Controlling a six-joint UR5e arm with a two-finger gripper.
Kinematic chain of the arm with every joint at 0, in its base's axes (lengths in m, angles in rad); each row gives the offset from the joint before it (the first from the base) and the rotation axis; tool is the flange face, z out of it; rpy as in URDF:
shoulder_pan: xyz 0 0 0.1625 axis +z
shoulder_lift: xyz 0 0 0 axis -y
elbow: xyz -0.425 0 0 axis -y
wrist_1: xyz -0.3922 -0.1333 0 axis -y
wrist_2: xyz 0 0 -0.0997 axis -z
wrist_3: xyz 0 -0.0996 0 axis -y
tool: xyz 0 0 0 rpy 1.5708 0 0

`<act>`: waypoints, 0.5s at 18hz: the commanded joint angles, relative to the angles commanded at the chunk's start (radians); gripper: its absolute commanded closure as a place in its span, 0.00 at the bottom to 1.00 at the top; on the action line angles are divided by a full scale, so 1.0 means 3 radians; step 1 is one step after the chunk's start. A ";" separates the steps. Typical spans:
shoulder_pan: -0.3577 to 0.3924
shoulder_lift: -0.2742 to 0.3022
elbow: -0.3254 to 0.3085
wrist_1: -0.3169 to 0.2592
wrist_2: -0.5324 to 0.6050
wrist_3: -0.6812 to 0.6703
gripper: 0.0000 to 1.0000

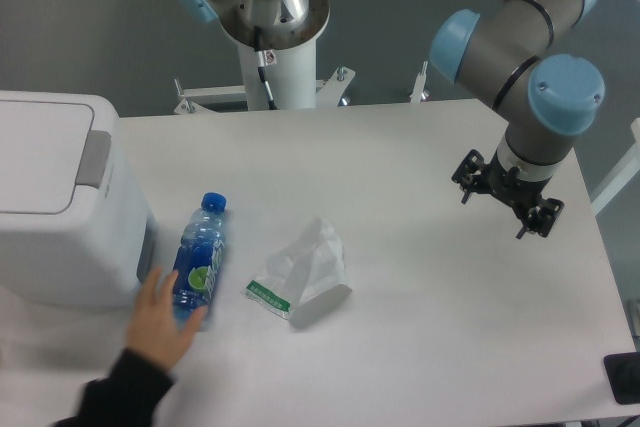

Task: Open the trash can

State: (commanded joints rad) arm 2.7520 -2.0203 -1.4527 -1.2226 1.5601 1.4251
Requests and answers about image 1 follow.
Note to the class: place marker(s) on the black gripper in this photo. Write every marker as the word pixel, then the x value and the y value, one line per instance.
pixel 537 214

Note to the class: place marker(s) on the blue plastic drink bottle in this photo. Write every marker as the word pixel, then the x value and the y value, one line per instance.
pixel 199 257

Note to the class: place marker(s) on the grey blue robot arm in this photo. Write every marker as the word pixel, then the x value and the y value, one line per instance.
pixel 547 101

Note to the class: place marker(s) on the black sleeved forearm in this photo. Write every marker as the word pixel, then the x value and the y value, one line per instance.
pixel 127 396

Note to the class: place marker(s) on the grey trash can push button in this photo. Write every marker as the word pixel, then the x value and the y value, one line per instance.
pixel 94 159

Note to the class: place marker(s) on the white plastic trash can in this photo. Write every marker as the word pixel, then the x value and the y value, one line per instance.
pixel 65 244

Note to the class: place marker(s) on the person's bare hand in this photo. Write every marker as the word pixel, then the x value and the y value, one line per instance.
pixel 153 333

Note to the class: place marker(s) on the black device at table edge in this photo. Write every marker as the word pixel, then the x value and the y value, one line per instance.
pixel 623 374

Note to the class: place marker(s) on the crumpled clear plastic bag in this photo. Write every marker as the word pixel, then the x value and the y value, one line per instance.
pixel 306 280

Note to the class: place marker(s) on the white frame post right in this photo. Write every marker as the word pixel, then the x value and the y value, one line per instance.
pixel 619 176

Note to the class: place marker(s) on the white metal table frame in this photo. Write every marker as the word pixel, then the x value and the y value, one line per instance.
pixel 329 92

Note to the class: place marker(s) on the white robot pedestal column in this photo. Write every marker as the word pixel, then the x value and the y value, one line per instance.
pixel 290 74

